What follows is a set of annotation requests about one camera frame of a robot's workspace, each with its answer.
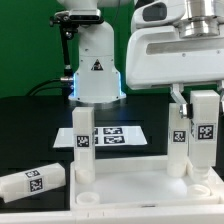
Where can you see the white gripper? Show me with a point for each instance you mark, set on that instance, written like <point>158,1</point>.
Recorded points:
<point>158,57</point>

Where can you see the white desk top panel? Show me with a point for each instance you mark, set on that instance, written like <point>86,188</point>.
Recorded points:
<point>144,182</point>

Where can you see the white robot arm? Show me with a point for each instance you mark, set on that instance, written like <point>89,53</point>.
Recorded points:
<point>97,80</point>

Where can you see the white paper with markers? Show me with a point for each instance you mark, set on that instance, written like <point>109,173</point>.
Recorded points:
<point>105,136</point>

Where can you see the white front obstacle bar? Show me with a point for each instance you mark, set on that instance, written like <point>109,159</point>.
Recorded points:
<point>207,214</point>

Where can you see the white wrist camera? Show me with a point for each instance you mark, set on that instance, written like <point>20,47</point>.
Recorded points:
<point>157,13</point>

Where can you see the black camera stand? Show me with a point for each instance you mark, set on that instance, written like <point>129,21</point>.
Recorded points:
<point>69,21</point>

